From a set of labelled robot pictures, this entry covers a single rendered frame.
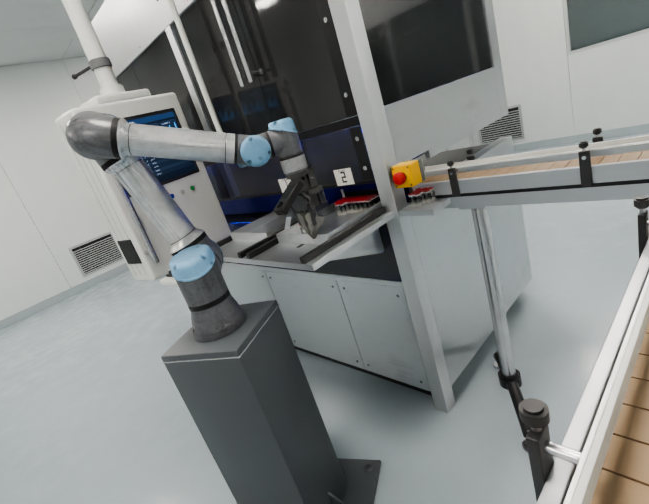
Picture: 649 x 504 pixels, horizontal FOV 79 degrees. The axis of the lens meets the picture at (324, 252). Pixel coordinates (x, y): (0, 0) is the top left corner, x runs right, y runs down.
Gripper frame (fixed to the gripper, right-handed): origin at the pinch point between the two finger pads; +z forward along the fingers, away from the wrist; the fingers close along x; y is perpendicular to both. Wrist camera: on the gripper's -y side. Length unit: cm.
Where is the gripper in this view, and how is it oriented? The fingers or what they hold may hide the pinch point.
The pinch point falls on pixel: (311, 235)
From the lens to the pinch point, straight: 122.6
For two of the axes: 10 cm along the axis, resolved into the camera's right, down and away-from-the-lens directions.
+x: -6.8, -0.3, 7.3
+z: 2.9, 9.1, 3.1
